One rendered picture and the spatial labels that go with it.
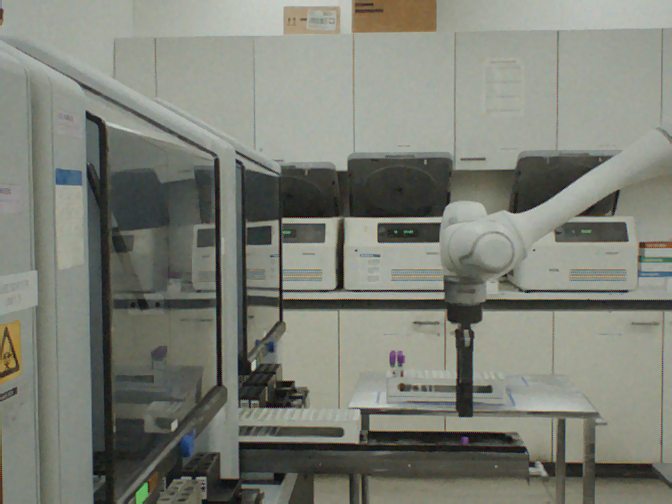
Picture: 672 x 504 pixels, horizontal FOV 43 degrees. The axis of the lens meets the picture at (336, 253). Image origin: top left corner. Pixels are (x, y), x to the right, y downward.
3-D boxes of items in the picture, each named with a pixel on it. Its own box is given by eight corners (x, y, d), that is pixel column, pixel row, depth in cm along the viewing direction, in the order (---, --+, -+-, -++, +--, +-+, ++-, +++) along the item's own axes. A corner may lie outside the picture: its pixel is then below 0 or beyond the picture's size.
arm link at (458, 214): (434, 273, 184) (446, 278, 171) (434, 201, 183) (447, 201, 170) (483, 273, 184) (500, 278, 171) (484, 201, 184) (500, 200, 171)
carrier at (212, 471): (209, 485, 151) (209, 451, 151) (221, 485, 151) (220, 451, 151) (195, 508, 140) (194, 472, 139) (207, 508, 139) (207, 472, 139)
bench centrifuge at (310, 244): (221, 292, 417) (220, 160, 414) (247, 281, 479) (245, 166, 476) (335, 293, 412) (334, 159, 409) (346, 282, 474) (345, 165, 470)
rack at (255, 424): (218, 448, 181) (218, 419, 181) (227, 435, 191) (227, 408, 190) (358, 449, 179) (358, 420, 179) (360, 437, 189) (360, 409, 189)
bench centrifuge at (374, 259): (343, 293, 413) (342, 149, 409) (348, 281, 475) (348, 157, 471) (459, 293, 410) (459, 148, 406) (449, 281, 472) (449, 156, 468)
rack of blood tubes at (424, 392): (385, 401, 216) (385, 377, 215) (387, 393, 226) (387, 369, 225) (505, 403, 213) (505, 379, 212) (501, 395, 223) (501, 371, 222)
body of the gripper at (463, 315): (445, 300, 184) (445, 343, 184) (447, 305, 175) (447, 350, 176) (480, 300, 183) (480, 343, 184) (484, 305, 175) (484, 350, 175)
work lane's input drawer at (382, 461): (200, 482, 179) (199, 440, 179) (213, 462, 193) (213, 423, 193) (551, 487, 175) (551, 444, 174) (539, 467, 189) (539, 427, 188)
